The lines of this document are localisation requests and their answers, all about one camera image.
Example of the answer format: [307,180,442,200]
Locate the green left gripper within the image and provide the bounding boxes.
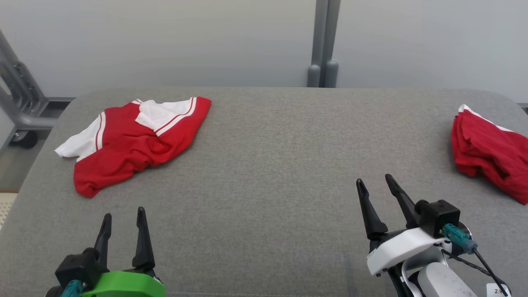
[82,207,166,297]

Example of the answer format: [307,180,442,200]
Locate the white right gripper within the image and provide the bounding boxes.
[357,174,447,276]

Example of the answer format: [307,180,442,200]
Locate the red white basketball jersey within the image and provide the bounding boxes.
[54,96,212,198]

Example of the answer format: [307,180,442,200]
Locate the red shorts with white trim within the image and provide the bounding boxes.
[450,104,528,205]

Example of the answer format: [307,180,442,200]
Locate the beige perforated mat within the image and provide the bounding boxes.
[0,193,18,230]

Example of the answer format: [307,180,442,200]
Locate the grey fabric sofa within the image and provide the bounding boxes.
[0,87,528,297]

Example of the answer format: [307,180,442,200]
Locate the thin black cable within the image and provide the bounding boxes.
[439,247,502,285]

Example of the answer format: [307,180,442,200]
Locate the white paper cable tag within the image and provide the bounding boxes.
[486,283,512,297]

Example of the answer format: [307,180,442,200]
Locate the grey metal wheeled cart frame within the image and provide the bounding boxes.
[0,29,77,150]

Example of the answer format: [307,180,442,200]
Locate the grey partition post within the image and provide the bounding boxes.
[307,0,341,88]

